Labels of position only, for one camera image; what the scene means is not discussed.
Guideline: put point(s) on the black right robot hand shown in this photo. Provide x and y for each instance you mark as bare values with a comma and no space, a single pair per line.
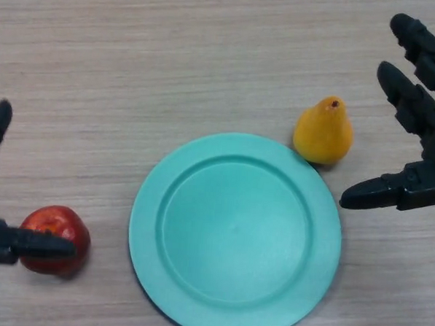
424,112

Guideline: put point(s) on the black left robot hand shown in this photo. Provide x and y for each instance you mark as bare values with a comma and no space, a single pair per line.
27,246

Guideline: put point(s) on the red apple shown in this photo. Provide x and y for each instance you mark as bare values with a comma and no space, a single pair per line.
66,222

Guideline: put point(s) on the green round plate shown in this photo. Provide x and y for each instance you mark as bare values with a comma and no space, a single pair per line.
235,235

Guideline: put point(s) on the yellow pear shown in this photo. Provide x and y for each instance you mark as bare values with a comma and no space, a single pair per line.
323,135

